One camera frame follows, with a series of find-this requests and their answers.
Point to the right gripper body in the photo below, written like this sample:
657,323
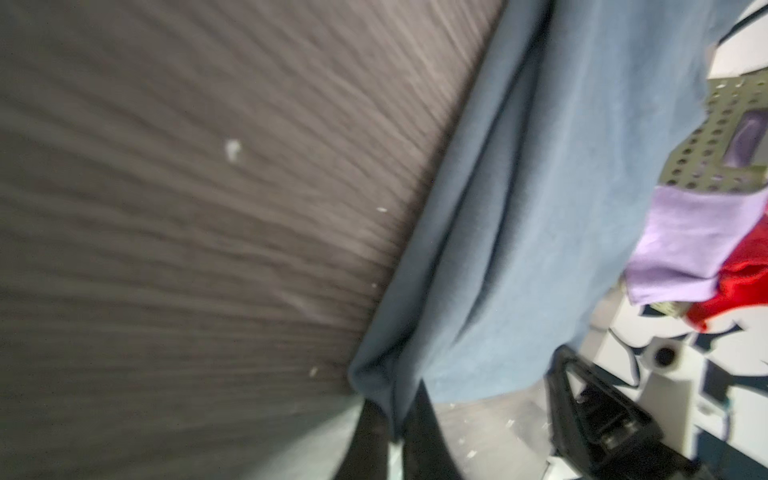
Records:
603,434

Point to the pale green plastic basket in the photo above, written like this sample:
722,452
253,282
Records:
729,100

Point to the lilac t shirt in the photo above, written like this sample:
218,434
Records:
697,218

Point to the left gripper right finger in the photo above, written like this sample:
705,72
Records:
426,455

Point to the red t shirt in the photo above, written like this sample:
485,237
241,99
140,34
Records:
742,280

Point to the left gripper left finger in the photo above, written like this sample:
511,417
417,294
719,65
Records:
367,454

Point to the grey t shirt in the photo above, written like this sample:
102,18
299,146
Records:
541,196

